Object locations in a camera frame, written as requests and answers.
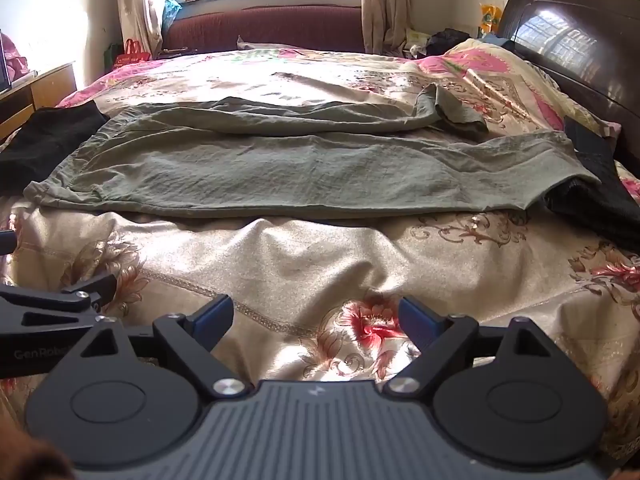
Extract blue plastic bag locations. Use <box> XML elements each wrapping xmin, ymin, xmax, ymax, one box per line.
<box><xmin>162</xmin><ymin>0</ymin><xmax>183</xmax><ymax>31</ymax></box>

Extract yellow packet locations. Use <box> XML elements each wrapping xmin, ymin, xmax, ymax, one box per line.
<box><xmin>479</xmin><ymin>2</ymin><xmax>501</xmax><ymax>36</ymax></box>

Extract pink cloth bundle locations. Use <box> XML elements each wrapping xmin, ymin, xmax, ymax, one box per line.
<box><xmin>1</xmin><ymin>32</ymin><xmax>36</xmax><ymax>82</ymax></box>

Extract dark wooden headboard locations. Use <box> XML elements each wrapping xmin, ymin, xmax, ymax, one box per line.
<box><xmin>500</xmin><ymin>0</ymin><xmax>640</xmax><ymax>161</ymax></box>

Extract red bag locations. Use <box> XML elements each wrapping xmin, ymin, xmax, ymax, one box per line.
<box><xmin>114</xmin><ymin>38</ymin><xmax>151</xmax><ymax>68</ymax></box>

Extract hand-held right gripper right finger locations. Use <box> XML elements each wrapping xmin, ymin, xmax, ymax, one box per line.
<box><xmin>382</xmin><ymin>296</ymin><xmax>557</xmax><ymax>403</ymax></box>

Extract floral bedspread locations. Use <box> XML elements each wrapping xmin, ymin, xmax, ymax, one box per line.
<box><xmin>0</xmin><ymin>42</ymin><xmax>640</xmax><ymax>471</ymax></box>

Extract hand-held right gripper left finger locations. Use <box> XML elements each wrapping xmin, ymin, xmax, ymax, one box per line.
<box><xmin>78</xmin><ymin>294</ymin><xmax>256</xmax><ymax>403</ymax></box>

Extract beige curtain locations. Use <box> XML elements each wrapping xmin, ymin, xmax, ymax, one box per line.
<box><xmin>115</xmin><ymin>0</ymin><xmax>168</xmax><ymax>58</ymax></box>
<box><xmin>361</xmin><ymin>0</ymin><xmax>413</xmax><ymax>53</ymax></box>

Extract floral pillow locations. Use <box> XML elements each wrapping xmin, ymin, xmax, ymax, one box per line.
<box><xmin>420</xmin><ymin>37</ymin><xmax>621</xmax><ymax>137</ymax></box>

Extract maroon headboard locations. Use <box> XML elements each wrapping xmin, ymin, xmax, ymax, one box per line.
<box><xmin>161</xmin><ymin>5</ymin><xmax>366</xmax><ymax>56</ymax></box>

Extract black folded cloth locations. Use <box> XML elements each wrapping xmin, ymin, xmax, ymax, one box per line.
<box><xmin>0</xmin><ymin>100</ymin><xmax>111</xmax><ymax>197</ymax></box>

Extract dark clothes pile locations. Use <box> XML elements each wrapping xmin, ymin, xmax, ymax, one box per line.
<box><xmin>425</xmin><ymin>29</ymin><xmax>473</xmax><ymax>56</ymax></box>

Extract black mesh garment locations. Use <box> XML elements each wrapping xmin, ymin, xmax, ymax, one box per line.
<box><xmin>542</xmin><ymin>117</ymin><xmax>640</xmax><ymax>257</ymax></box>

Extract wooden cabinet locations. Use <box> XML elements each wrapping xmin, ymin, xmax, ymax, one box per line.
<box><xmin>0</xmin><ymin>61</ymin><xmax>77</xmax><ymax>141</ymax></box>

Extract green pants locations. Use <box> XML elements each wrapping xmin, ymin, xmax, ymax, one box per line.
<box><xmin>22</xmin><ymin>82</ymin><xmax>603</xmax><ymax>221</ymax></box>

